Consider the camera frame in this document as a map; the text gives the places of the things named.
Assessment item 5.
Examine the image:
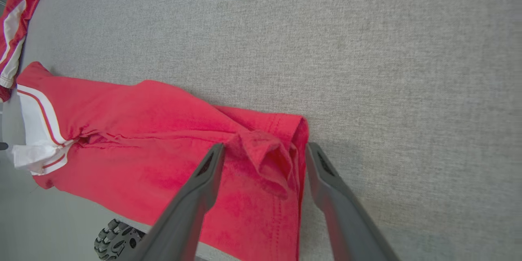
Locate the red and white polo shirt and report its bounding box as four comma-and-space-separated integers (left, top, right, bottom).
7, 61, 310, 261

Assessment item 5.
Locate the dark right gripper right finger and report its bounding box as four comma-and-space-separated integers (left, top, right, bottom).
305, 142, 401, 261

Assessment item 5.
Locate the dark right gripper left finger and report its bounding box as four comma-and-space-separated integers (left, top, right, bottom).
117, 143, 226, 261

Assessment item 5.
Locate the grey fabric sofa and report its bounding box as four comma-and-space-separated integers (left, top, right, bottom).
0, 0, 522, 261

